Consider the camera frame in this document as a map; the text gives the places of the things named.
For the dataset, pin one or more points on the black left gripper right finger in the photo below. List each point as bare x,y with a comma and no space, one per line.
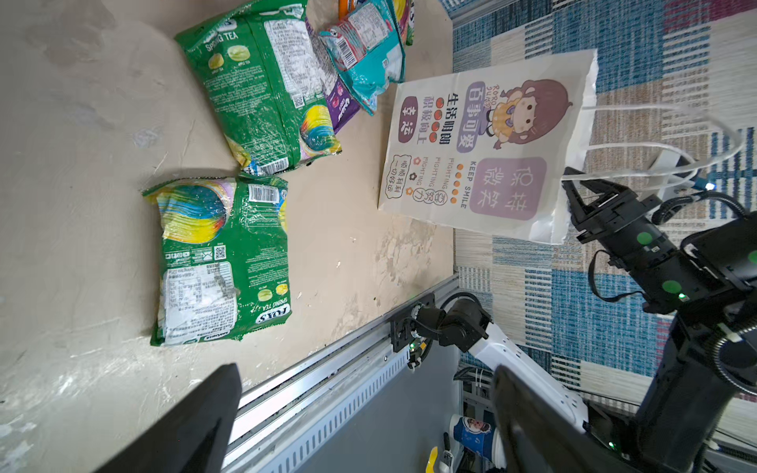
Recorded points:
537,439

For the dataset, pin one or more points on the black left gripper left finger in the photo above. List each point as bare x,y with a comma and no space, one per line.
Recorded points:
193,436

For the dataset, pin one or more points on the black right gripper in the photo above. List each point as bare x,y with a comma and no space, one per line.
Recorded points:
626,227

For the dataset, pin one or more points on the white printed paper bag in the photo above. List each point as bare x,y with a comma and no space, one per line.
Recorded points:
490,150

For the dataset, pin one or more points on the green spring tea bag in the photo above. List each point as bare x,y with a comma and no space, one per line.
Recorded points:
224,265
264,82

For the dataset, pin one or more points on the teal snack bag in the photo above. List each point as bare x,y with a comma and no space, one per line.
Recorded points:
367,51

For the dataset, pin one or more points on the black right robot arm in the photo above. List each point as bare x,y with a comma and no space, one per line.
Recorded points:
709,357

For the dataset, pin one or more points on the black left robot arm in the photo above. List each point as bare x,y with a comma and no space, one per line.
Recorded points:
382,399

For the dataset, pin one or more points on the pink fruits candy bag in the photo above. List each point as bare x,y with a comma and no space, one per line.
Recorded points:
405,16

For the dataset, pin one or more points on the purple snack bag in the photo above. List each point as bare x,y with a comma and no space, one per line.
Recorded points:
342,106

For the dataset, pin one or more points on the blue paper cup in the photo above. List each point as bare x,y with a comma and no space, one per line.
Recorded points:
475,435

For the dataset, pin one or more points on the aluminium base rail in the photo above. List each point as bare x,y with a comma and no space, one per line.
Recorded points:
284,421

